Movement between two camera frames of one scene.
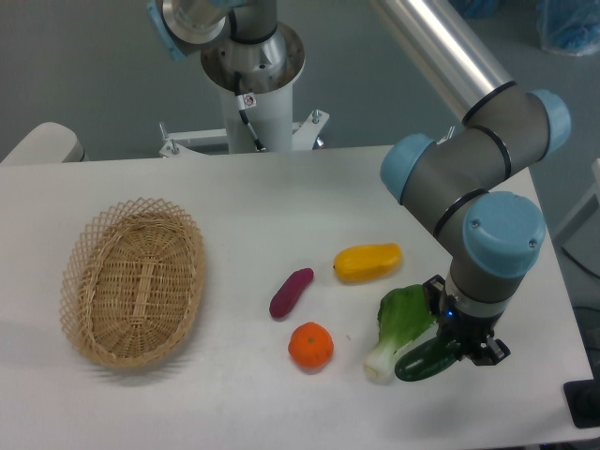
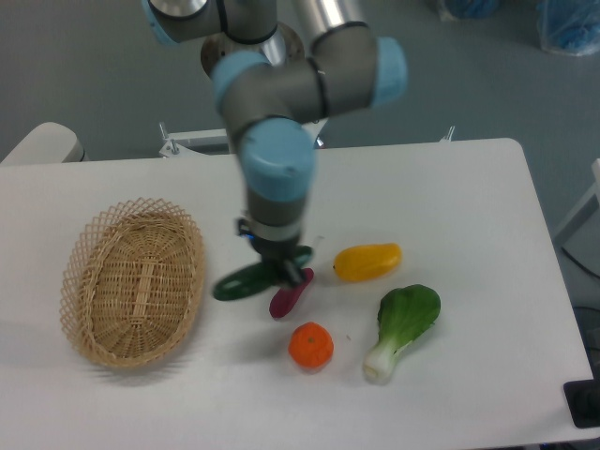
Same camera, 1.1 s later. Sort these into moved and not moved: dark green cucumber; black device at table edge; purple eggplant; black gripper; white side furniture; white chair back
Moved: dark green cucumber; black gripper
Not moved: purple eggplant; white chair back; white side furniture; black device at table edge
